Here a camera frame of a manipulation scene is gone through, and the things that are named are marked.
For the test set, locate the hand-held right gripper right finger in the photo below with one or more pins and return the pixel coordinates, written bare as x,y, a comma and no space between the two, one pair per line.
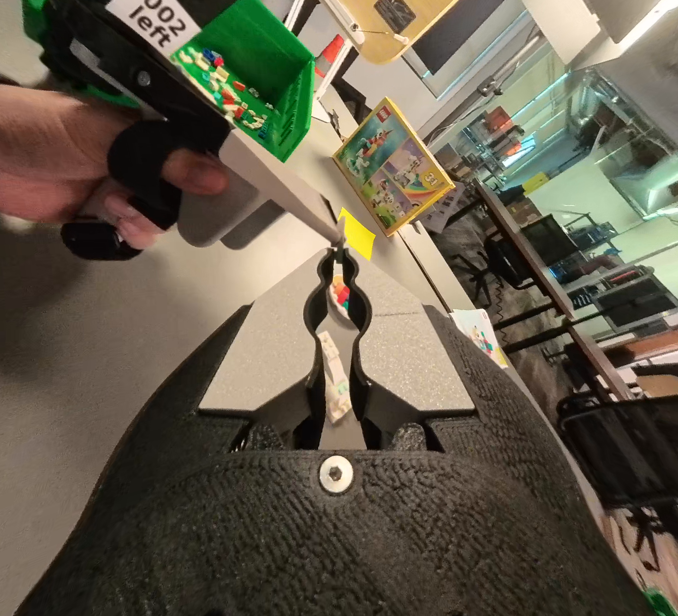
413,356

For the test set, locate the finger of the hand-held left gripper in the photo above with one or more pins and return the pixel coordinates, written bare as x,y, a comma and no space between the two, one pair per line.
275,176

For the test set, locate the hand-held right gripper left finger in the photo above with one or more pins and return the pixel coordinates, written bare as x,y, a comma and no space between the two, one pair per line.
259,356

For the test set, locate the pile of toy bricks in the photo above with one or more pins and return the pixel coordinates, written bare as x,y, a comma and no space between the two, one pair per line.
238,110

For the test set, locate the white brick assembly teal brick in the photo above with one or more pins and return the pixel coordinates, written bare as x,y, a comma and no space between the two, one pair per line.
336,383

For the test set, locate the green plastic bin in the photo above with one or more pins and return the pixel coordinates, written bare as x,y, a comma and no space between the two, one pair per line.
249,44

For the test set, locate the colourful toy set box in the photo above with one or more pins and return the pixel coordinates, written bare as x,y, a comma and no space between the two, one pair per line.
392,166

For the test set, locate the person's left hand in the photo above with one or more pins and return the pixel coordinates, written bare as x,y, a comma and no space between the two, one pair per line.
47,160

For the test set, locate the instruction booklet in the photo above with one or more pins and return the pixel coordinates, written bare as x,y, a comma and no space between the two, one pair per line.
479,335

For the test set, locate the round rainbow brick plate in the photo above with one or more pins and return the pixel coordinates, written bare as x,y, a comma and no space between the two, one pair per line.
341,298

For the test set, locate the yellow sticky note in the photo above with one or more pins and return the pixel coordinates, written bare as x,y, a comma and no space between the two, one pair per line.
363,237

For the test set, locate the orange traffic cone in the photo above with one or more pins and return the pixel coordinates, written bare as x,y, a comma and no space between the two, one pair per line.
331,57

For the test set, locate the dark wooden desk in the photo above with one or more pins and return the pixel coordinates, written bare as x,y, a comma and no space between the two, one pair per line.
535,250

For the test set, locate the black monitor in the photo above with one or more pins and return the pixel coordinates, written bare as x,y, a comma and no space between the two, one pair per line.
551,240

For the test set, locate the black mesh office chair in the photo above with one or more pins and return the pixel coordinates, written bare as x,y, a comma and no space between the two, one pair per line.
619,436

